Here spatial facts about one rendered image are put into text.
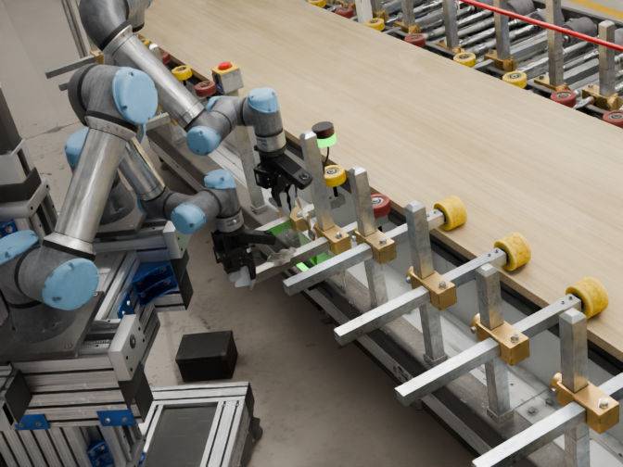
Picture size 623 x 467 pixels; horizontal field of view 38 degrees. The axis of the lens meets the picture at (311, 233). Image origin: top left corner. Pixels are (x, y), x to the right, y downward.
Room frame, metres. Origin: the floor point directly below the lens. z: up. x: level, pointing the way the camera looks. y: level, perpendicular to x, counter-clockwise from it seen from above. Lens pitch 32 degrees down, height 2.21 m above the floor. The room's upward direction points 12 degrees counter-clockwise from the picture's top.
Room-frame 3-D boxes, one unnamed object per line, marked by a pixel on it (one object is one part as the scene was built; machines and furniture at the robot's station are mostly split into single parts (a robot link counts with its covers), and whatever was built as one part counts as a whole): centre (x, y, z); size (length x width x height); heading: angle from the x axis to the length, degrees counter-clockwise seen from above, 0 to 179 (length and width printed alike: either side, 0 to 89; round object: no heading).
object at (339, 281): (2.22, -0.01, 0.75); 0.26 x 0.01 x 0.10; 23
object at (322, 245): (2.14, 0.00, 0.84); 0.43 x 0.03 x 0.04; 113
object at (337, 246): (2.18, -0.06, 0.85); 0.13 x 0.06 x 0.05; 23
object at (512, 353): (1.49, -0.34, 0.95); 0.13 x 0.06 x 0.05; 23
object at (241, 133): (2.67, 0.15, 0.93); 0.05 x 0.05 x 0.45; 23
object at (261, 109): (2.14, 0.05, 1.28); 0.09 x 0.08 x 0.11; 62
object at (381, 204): (2.22, -0.20, 0.85); 0.08 x 0.08 x 0.11
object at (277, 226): (2.37, 0.08, 0.80); 0.43 x 0.03 x 0.04; 113
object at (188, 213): (1.99, 0.28, 1.12); 0.11 x 0.11 x 0.08; 47
